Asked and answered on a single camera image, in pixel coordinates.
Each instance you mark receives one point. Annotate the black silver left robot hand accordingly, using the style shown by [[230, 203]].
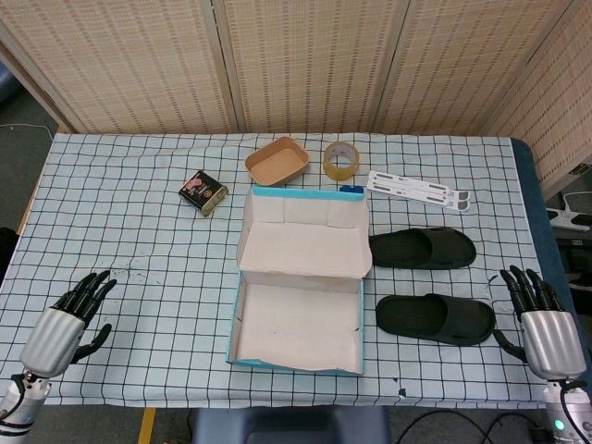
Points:
[[51, 337]]

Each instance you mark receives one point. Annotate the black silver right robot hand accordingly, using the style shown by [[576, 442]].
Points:
[[552, 342]]

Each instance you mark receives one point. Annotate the black rubber slipper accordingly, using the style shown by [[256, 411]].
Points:
[[462, 319], [444, 250]]

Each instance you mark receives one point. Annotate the blue cardboard shoe box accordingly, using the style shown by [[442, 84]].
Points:
[[296, 324]]

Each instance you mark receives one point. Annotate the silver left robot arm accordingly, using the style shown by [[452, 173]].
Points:
[[18, 407]]

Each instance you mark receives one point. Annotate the black floor equipment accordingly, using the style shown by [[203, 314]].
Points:
[[578, 259]]

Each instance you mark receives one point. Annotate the white chair base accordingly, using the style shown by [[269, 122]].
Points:
[[566, 217]]

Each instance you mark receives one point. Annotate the light blue checked tablecloth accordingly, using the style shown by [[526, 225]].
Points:
[[139, 231]]

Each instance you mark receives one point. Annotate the blue padded table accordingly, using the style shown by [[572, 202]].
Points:
[[527, 185]]

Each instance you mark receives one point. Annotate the black rectangular tin can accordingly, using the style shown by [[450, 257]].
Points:
[[203, 192]]

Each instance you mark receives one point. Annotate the white folded cardboard strips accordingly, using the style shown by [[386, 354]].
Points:
[[407, 187]]

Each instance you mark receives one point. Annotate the blue toy building block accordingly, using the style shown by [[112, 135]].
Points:
[[351, 188]]

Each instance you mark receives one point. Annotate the dark blue seat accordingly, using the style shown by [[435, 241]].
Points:
[[291, 425]]

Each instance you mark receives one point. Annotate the yellowish packing tape roll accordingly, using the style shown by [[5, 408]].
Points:
[[340, 175]]

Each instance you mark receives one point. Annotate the bamboo folding screen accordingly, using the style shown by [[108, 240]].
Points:
[[139, 69]]

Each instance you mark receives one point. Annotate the brown paper bowl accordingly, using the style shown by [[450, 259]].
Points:
[[277, 162]]

